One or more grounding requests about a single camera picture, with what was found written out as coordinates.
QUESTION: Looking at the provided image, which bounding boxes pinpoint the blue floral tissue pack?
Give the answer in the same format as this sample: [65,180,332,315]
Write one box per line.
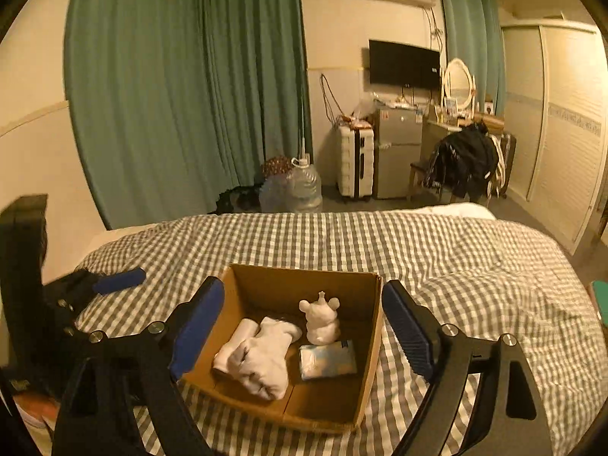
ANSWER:
[299,340,358,381]

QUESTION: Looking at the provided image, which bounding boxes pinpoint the white towel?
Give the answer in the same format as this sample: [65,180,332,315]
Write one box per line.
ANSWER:
[212,318,259,374]

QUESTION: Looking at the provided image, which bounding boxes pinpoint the grey checkered bed quilt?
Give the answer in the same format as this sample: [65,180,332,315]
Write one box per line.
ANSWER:
[76,210,607,455]

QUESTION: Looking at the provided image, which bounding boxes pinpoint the brown cardboard box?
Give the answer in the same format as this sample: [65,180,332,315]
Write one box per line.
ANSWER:
[182,264,383,433]

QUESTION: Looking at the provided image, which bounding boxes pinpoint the white bear figurine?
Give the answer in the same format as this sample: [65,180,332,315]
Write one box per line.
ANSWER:
[299,291,340,346]

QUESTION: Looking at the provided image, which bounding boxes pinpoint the white crumpled socks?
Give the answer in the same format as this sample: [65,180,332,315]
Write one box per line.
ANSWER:
[227,317,302,401]

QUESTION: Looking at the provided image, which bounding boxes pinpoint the teal slipper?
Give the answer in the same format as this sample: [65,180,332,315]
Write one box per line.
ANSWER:
[591,280,608,326]

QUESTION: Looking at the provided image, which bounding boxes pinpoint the clear water jug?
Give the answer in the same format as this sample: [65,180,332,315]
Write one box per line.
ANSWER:
[285,158,323,213]
[259,174,288,213]

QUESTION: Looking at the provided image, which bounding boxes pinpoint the chair with black clothes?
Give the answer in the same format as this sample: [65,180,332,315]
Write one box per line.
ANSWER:
[408,122,507,203]

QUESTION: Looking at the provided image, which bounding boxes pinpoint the brown patterned bag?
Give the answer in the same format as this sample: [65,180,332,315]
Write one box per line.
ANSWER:
[262,155,294,178]

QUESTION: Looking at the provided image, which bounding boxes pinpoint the large green curtain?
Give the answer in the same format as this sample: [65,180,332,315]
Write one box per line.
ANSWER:
[64,0,311,228]

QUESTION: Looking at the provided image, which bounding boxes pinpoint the white suitcase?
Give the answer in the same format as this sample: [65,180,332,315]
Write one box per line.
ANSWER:
[336,120,374,199]

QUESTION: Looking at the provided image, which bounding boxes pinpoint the silver mini fridge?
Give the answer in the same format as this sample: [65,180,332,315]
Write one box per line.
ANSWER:
[374,106,423,200]

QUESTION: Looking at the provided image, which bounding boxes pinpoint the white dressing table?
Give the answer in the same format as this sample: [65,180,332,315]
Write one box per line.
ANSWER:
[420,119,504,161]

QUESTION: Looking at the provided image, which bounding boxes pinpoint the white oval mirror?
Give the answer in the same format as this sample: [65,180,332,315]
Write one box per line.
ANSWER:
[442,58,476,113]

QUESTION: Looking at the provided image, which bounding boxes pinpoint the white wardrobe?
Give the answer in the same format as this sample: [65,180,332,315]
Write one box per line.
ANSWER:
[502,20,607,252]

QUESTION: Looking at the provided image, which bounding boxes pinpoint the small green curtain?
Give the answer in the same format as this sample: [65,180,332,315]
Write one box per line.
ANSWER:
[441,0,506,116]

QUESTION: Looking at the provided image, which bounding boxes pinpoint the black wall television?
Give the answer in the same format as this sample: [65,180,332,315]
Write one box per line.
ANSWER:
[369,40,441,91]

